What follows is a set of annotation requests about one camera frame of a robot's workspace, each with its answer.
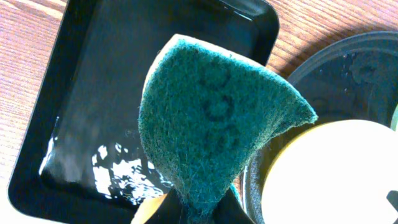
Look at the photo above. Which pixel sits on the pale green plate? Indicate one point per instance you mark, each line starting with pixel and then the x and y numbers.
pixel 394 120

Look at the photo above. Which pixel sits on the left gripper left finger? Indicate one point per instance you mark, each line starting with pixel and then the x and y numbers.
pixel 171 211

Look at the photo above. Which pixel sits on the black round tray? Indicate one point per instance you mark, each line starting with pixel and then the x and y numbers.
pixel 353 79

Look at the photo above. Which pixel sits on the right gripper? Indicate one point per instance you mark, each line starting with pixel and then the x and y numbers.
pixel 392 197

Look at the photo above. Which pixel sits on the black rectangular tray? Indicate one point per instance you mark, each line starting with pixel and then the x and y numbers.
pixel 81 159

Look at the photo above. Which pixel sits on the yellow plate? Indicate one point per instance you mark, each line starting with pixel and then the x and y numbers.
pixel 339 172

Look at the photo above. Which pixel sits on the green yellow sponge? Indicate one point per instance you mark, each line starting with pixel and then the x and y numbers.
pixel 205 111

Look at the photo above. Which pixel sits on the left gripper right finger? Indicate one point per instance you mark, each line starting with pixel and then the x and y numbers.
pixel 229 211

